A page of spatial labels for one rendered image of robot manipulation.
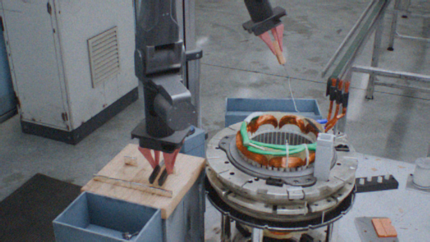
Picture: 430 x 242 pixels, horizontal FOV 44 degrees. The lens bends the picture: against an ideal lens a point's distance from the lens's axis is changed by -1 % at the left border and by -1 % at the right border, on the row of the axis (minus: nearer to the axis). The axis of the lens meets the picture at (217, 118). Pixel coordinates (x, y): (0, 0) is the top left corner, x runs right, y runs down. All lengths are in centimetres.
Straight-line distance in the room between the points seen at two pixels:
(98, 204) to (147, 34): 37
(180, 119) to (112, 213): 28
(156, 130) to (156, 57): 15
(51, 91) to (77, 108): 19
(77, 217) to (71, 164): 220
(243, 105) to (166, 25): 60
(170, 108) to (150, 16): 15
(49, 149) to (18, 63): 56
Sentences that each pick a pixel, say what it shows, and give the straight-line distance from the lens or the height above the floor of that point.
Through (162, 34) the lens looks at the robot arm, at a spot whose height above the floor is 139.
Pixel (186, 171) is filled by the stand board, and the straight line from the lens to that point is 112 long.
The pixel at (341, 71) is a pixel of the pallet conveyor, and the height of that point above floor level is 76.
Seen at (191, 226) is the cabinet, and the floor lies 94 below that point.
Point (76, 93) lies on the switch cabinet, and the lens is 338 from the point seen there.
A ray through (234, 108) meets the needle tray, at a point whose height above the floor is 103.
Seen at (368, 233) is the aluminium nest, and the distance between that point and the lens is 143.
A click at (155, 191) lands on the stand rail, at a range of 105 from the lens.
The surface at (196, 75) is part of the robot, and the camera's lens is 149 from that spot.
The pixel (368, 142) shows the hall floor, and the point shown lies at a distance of 353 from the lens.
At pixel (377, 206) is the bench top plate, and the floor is 78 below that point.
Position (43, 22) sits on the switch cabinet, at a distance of 323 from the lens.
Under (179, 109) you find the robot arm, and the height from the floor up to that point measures 128.
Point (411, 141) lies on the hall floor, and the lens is 363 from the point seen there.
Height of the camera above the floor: 167
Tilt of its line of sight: 27 degrees down
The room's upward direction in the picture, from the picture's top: straight up
